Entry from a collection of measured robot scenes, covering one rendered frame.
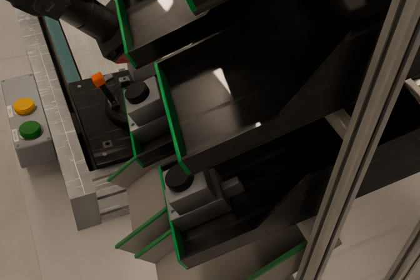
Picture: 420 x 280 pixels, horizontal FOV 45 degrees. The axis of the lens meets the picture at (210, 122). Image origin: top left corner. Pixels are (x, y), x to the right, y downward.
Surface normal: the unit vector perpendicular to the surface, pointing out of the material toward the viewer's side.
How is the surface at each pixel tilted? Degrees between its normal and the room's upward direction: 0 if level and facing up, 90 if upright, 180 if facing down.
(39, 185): 0
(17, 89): 0
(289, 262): 90
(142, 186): 45
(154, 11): 25
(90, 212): 90
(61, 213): 0
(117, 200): 90
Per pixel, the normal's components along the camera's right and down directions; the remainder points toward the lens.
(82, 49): 0.05, -0.70
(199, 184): -0.37, -0.58
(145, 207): -0.65, -0.40
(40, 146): 0.40, 0.67
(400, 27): -0.92, 0.25
